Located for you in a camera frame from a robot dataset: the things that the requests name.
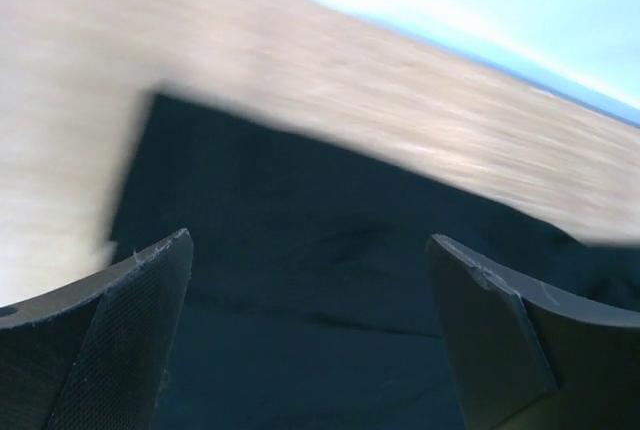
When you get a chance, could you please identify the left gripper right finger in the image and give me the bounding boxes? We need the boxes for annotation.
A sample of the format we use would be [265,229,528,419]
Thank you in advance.
[426,235,639,430]

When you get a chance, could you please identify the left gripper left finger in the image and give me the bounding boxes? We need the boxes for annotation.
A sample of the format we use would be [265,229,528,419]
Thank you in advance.
[1,229,193,430]

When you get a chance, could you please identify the black t shirt blue logo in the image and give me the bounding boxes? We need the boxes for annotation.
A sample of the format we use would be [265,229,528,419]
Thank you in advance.
[110,90,639,429]

